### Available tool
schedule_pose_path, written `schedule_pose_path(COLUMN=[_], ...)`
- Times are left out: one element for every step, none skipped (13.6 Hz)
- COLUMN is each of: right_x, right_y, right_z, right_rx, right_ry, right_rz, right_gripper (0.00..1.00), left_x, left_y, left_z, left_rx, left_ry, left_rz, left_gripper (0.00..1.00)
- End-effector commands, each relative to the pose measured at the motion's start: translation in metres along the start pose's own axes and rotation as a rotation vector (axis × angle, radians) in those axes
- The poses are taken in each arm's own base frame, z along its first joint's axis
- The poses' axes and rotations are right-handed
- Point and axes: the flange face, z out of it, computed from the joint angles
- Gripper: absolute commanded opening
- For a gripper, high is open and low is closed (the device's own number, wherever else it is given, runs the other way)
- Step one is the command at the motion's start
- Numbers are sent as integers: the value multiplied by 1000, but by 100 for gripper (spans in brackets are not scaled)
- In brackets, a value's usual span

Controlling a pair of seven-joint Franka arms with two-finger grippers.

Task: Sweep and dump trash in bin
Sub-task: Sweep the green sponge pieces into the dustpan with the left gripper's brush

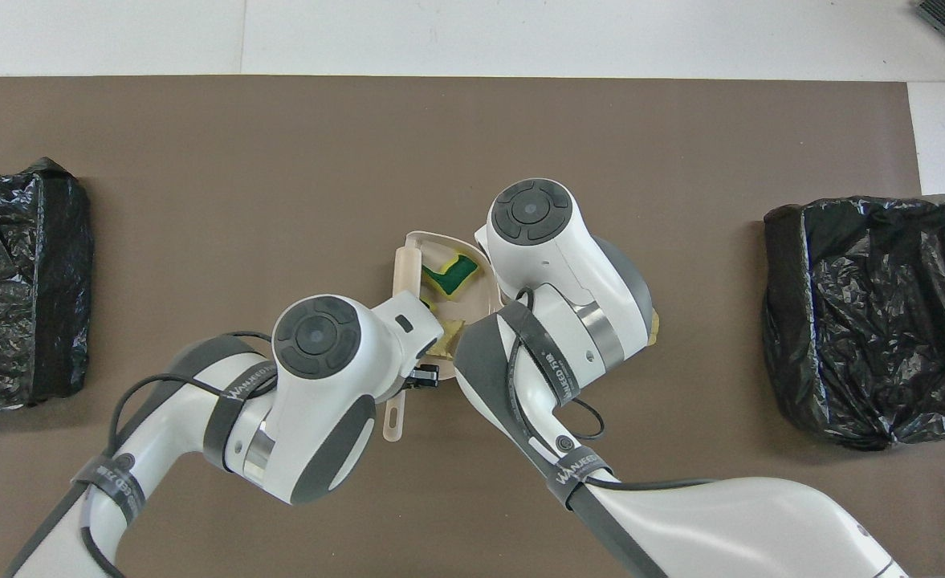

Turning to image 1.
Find beige plastic dustpan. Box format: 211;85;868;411
402;230;507;356

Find pale orange foam scrap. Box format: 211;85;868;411
430;317;466;356

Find bin lined with black bag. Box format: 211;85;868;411
763;195;945;452
0;157;94;415

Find beige hand brush black bristles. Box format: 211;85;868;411
381;246;426;443

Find notched green yellow sponge piece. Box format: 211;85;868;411
422;252;483;299

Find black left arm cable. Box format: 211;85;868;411
77;331;274;578

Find large brown table mat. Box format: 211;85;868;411
0;76;945;578

